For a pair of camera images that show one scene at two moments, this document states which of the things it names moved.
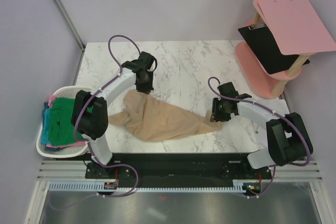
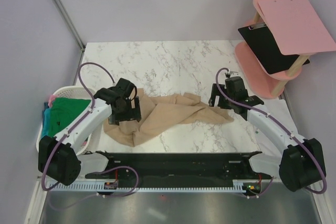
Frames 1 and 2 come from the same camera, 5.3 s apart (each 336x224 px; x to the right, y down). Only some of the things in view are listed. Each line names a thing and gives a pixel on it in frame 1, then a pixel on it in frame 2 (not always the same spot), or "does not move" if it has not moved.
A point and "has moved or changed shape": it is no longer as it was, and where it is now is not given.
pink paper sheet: (296, 28) does not move
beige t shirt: (144, 117) has moved or changed shape
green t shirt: (61, 128) does not move
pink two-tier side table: (269, 86) does not move
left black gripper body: (146, 85) to (126, 113)
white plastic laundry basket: (66, 92) does not move
